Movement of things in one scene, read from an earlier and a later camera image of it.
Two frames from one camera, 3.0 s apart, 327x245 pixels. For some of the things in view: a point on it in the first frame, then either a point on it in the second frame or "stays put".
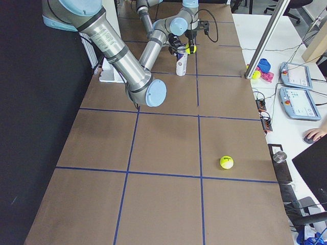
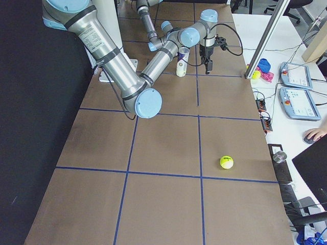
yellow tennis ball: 227,162 stays put
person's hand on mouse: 317,132 stays put
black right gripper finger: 194,42 -> 208,66
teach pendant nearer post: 296,76 stays put
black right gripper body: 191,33 -> 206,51
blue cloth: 264,65 stays put
